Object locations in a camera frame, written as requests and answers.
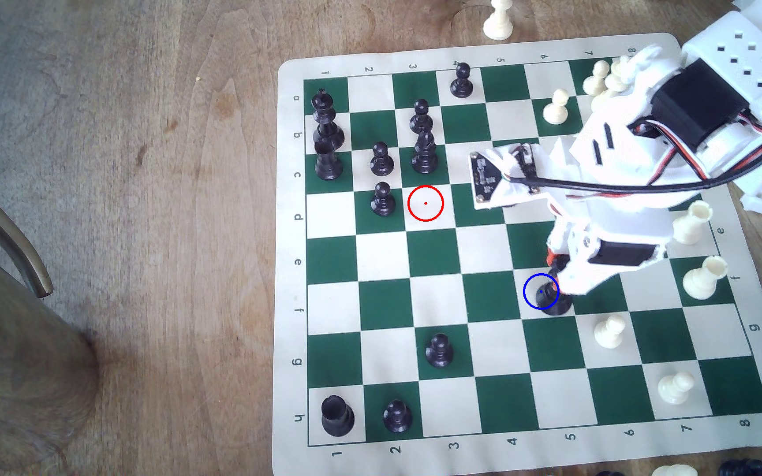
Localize black camera cable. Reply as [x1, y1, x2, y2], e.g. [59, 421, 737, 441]
[505, 115, 762, 197]

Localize white pawn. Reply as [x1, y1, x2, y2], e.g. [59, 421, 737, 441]
[543, 89, 570, 126]
[583, 60, 610, 97]
[483, 0, 514, 41]
[658, 371, 695, 405]
[594, 313, 627, 349]

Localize black pawn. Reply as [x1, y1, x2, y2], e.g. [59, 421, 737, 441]
[383, 399, 413, 434]
[371, 182, 396, 217]
[425, 333, 455, 368]
[450, 62, 474, 99]
[370, 141, 395, 177]
[409, 98, 434, 135]

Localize black queen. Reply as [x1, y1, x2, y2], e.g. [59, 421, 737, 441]
[313, 118, 346, 152]

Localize black rook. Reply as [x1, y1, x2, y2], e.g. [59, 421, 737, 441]
[315, 140, 344, 181]
[321, 395, 355, 437]

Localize white rook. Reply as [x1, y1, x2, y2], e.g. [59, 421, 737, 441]
[673, 200, 713, 245]
[683, 256, 728, 300]

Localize green white chess mat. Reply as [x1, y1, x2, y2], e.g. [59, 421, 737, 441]
[271, 32, 762, 476]

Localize black bishop piece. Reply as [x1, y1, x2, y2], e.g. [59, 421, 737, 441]
[411, 131, 439, 175]

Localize gripper camera board with mount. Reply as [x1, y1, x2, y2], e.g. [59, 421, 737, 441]
[470, 142, 554, 212]

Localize black king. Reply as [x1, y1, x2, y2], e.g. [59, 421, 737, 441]
[311, 89, 337, 126]

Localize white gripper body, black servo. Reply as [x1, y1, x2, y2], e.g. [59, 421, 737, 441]
[549, 197, 677, 283]

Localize red white black servo wires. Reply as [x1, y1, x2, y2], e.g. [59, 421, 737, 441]
[629, 109, 762, 185]

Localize bronze metal bar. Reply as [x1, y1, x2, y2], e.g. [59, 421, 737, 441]
[0, 162, 54, 299]

